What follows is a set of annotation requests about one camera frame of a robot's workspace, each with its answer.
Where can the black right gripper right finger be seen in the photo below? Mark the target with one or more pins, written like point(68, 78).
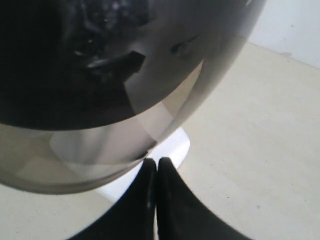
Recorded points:
point(181, 215)

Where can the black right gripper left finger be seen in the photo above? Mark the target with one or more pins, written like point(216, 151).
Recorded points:
point(132, 216)

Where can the black helmet with visor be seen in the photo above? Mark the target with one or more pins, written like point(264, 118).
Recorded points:
point(89, 87)

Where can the white mannequin head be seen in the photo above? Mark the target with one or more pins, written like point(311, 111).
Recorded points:
point(175, 147)

